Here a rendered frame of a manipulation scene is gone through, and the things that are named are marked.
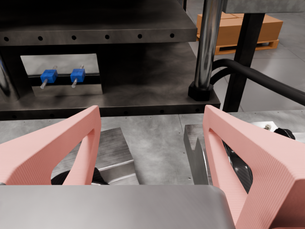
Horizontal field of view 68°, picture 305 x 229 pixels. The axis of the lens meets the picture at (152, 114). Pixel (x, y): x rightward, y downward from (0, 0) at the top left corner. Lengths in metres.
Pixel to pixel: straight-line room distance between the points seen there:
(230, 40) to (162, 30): 2.72
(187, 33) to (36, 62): 0.55
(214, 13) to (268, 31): 3.08
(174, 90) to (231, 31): 2.58
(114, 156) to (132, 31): 0.49
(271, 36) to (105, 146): 3.58
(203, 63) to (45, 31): 0.56
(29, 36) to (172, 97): 0.56
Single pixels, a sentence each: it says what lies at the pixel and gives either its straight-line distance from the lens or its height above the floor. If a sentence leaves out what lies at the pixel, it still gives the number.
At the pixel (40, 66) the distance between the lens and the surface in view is 0.95.
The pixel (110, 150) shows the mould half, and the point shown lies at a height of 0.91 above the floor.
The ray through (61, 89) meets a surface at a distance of 0.97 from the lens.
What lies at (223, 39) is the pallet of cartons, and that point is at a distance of 3.46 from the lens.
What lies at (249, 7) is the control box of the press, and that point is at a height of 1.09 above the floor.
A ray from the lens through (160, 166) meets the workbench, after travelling 0.62.
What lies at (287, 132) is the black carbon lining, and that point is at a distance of 0.57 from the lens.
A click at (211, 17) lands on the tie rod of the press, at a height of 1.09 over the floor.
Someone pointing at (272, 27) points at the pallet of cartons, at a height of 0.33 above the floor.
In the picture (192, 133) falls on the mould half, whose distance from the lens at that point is 0.63.
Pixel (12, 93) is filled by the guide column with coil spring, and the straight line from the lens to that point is 1.02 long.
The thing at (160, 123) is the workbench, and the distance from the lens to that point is 0.75.
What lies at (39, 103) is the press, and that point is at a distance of 0.97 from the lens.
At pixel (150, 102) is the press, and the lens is 0.88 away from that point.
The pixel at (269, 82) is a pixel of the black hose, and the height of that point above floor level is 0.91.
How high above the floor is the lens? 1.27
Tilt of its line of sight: 37 degrees down
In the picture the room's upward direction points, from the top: straight up
